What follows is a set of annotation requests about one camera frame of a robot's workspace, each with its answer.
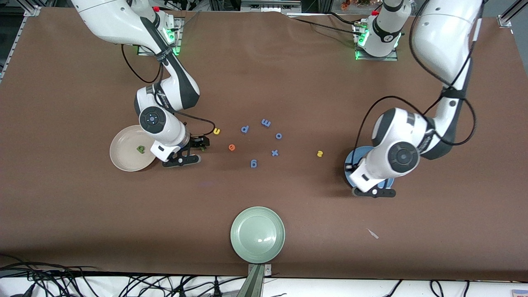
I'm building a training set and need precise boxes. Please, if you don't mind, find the beige round plate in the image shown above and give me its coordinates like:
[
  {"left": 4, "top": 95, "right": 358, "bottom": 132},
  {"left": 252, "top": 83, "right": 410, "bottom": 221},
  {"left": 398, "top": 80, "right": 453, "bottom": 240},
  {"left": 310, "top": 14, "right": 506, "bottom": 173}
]
[{"left": 109, "top": 125, "right": 159, "bottom": 172}]

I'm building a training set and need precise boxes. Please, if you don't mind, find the brown table cover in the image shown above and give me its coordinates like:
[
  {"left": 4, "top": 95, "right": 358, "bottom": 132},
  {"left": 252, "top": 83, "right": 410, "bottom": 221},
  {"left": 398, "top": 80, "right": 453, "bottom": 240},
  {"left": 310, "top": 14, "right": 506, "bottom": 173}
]
[{"left": 0, "top": 6, "right": 528, "bottom": 282}]

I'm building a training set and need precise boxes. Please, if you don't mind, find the green round plate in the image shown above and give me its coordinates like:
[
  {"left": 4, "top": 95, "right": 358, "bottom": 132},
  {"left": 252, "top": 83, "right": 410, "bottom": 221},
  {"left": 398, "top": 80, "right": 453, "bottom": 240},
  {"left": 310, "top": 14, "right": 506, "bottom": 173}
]
[{"left": 230, "top": 206, "right": 286, "bottom": 264}]

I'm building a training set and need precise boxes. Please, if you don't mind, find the grey metal box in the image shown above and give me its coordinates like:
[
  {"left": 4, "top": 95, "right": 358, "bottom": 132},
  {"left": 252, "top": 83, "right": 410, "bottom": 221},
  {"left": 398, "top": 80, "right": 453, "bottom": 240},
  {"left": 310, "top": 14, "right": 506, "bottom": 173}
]
[{"left": 240, "top": 0, "right": 302, "bottom": 13}]

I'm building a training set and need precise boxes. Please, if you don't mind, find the blue round plate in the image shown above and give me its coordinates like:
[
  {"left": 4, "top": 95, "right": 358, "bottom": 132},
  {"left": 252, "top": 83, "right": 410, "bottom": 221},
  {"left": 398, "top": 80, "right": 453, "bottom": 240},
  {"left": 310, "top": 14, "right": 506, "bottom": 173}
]
[{"left": 344, "top": 146, "right": 396, "bottom": 194}]

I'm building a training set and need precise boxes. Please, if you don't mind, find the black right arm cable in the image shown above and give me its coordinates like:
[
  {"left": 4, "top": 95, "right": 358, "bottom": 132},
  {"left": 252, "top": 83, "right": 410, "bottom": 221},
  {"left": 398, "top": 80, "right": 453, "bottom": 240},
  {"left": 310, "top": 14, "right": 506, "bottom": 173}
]
[{"left": 121, "top": 43, "right": 217, "bottom": 137}]

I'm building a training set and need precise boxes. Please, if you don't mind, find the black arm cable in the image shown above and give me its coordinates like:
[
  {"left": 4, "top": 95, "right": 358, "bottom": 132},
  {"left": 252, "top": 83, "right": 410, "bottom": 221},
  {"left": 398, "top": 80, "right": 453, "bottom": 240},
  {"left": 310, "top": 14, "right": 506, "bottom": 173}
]
[
  {"left": 355, "top": 0, "right": 478, "bottom": 165},
  {"left": 121, "top": 43, "right": 217, "bottom": 137}
]

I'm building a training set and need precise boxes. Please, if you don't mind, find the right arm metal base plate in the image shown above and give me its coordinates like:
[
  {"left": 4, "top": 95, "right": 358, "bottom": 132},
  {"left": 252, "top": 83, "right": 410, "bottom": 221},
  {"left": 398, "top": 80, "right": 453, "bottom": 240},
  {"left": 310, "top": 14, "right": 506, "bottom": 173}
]
[{"left": 137, "top": 16, "right": 182, "bottom": 57}]

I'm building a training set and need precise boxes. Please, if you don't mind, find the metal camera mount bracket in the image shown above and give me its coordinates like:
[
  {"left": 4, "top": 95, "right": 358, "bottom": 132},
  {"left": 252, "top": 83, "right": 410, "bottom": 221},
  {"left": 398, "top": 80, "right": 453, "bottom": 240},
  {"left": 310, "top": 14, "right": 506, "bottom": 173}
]
[{"left": 236, "top": 264, "right": 273, "bottom": 297}]

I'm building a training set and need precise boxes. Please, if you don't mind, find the black base cable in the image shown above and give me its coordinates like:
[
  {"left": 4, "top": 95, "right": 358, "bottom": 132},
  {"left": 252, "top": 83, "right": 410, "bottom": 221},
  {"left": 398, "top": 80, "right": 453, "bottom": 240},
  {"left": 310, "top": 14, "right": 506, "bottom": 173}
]
[
  {"left": 326, "top": 12, "right": 364, "bottom": 27},
  {"left": 289, "top": 16, "right": 359, "bottom": 37}
]

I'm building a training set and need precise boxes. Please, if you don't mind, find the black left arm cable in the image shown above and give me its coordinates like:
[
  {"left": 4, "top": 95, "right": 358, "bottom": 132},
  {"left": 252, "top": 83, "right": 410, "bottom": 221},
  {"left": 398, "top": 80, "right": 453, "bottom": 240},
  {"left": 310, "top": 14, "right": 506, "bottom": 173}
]
[{"left": 355, "top": 0, "right": 478, "bottom": 165}]

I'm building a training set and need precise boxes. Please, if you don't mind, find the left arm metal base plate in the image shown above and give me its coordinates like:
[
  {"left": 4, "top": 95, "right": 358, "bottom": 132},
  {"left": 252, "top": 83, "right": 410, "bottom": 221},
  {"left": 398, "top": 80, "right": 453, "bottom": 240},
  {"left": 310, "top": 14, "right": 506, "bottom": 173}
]
[{"left": 354, "top": 23, "right": 399, "bottom": 61}]

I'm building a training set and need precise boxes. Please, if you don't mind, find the aluminium frame rail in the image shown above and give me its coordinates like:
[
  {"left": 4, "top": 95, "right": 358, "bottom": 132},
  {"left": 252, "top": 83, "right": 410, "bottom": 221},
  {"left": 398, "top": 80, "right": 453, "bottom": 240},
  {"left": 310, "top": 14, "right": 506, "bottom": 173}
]
[
  {"left": 0, "top": 5, "right": 42, "bottom": 83},
  {"left": 497, "top": 0, "right": 528, "bottom": 28}
]

